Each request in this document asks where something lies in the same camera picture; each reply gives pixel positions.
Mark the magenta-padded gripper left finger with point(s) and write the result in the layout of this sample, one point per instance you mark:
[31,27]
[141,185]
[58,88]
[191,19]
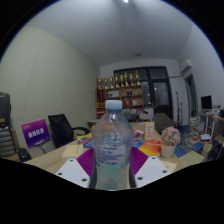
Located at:
[71,170]

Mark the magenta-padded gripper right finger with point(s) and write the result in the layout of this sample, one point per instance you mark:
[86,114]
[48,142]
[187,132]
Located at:
[151,170]

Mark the clear plastic water bottle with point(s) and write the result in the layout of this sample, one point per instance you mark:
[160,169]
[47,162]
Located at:
[113,150]

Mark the plain tan notebook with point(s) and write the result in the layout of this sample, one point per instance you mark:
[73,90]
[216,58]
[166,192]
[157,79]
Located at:
[72,151]

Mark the orange red book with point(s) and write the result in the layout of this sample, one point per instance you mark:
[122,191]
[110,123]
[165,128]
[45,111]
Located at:
[151,148]

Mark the pink potted plant white pot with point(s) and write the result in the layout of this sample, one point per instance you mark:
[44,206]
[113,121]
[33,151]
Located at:
[170,140]

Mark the standing orange white card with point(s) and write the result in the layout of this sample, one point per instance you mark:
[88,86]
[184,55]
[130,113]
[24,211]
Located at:
[149,131]

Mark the small low wooden table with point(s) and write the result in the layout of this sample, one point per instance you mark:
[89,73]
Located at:
[190,158]

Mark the black office chair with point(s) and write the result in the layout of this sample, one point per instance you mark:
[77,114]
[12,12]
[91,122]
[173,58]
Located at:
[60,130]

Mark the grey armchair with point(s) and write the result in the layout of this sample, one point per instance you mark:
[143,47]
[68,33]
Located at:
[163,121]

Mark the purple sign board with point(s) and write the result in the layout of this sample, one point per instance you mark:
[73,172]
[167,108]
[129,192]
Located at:
[36,133]

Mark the stack of books on floor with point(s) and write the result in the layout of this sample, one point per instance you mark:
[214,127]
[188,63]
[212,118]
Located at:
[196,131]

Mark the black tripod stand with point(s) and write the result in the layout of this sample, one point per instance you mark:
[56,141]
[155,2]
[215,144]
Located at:
[179,113]

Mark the wooden shelf unit with trophies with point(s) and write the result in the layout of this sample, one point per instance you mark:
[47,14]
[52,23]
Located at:
[130,96]

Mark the dark glass double door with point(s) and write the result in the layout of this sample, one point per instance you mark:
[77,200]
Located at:
[160,90]

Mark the black computer monitor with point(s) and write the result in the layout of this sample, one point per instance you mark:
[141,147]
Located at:
[206,102]

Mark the white wall air conditioner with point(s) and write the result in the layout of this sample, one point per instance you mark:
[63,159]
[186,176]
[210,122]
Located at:
[186,68]

